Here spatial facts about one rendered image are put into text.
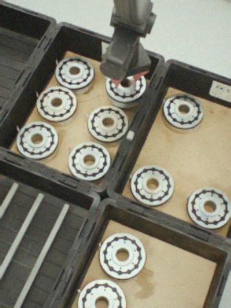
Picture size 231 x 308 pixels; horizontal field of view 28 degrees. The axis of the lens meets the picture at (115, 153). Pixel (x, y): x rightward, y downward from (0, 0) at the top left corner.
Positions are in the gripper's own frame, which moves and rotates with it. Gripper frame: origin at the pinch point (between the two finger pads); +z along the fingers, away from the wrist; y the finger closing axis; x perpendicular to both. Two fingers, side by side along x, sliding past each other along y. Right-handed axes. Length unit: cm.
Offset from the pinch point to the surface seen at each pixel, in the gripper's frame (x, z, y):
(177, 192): -29.7, 7.0, 1.5
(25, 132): -2.4, 3.9, -27.6
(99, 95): 2.5, 7.2, -6.2
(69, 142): -7.6, 7.0, -18.2
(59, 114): -0.8, 3.9, -18.1
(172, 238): -40.4, 2.7, -5.2
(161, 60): 0.5, -2.6, 10.0
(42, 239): -28.7, 6.8, -32.2
